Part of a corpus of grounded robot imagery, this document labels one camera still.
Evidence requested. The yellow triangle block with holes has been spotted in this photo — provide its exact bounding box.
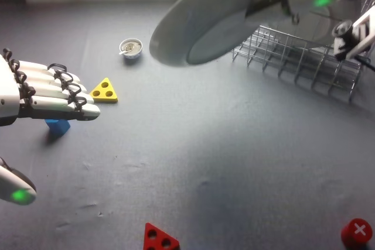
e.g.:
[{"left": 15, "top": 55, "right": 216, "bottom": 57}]
[{"left": 89, "top": 77, "right": 119, "bottom": 104}]

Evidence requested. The grey table cloth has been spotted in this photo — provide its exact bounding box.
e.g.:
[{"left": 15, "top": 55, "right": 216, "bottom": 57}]
[{"left": 0, "top": 0, "right": 375, "bottom": 250}]

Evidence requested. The blue block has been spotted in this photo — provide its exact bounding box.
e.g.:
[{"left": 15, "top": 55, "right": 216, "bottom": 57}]
[{"left": 45, "top": 118, "right": 71, "bottom": 139}]

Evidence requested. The red triangle block with holes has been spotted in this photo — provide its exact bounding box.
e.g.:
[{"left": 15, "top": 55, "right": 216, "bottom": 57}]
[{"left": 142, "top": 222, "right": 180, "bottom": 250}]

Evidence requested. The red cylinder with white cross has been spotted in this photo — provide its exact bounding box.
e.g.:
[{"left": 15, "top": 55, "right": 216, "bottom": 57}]
[{"left": 340, "top": 217, "right": 374, "bottom": 246}]

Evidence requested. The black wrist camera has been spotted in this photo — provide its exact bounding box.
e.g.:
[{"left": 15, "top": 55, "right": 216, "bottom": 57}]
[{"left": 332, "top": 20, "right": 357, "bottom": 61}]

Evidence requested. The small white toy bowl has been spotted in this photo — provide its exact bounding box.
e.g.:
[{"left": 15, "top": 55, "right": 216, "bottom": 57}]
[{"left": 118, "top": 37, "right": 144, "bottom": 59}]

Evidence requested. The plain white plate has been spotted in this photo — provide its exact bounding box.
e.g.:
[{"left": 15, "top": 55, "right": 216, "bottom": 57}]
[{"left": 148, "top": 0, "right": 289, "bottom": 66}]

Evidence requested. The white wire dish rack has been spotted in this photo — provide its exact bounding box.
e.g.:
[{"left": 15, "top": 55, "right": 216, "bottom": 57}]
[{"left": 232, "top": 0, "right": 375, "bottom": 104}]

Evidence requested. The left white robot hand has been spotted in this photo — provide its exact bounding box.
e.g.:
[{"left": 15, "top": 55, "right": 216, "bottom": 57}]
[{"left": 0, "top": 47, "right": 101, "bottom": 206}]

